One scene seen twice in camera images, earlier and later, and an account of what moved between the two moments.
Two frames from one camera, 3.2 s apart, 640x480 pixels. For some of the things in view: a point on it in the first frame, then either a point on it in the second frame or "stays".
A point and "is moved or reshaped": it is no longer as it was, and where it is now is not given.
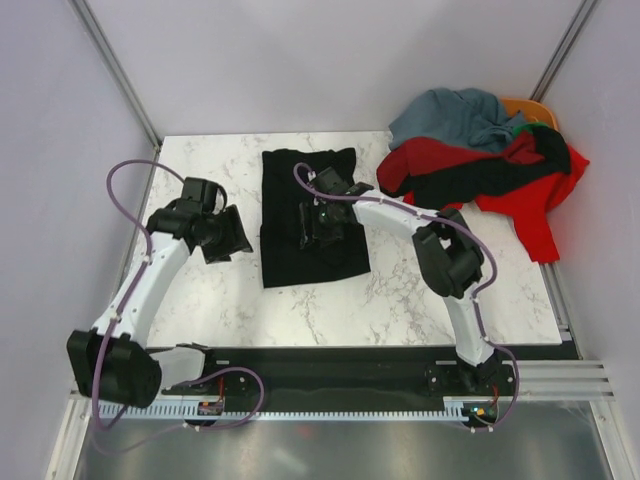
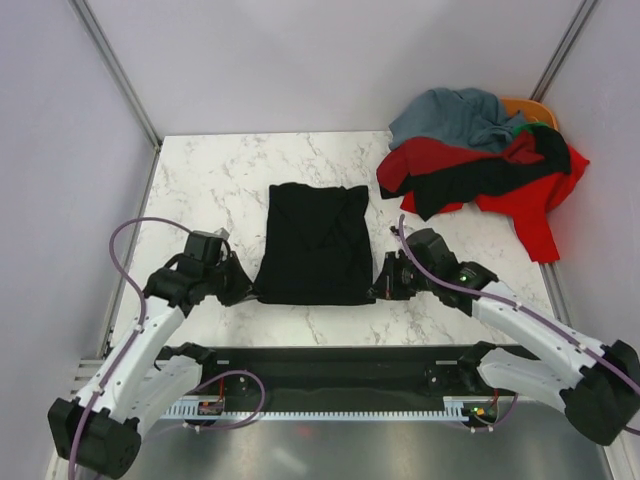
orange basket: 533,111 stays
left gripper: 213,255 -> 242,288
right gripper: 309,212 -> 384,288
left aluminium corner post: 115,70 stays
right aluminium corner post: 582,18 stays
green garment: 527,126 stays
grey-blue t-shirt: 470,117 stays
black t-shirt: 283,261 is moved or reshaped
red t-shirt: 531,203 stays
